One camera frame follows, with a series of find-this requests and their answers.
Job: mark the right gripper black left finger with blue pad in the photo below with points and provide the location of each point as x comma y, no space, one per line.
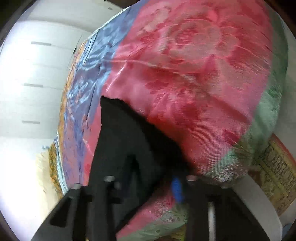
85,212

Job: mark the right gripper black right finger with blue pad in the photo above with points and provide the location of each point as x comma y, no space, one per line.
215,213

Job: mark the black pants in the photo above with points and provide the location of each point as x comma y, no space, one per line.
131,161

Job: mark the white trousers leg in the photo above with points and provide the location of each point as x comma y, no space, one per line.
260,206

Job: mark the orange green floral sheet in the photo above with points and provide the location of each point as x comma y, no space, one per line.
52,159

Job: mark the patterned brown rug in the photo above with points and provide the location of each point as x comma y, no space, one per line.
274,172

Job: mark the pink blue satin bedspread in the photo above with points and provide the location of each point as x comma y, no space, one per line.
207,74

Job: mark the white wardrobe doors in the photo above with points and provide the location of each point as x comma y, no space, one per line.
35,61

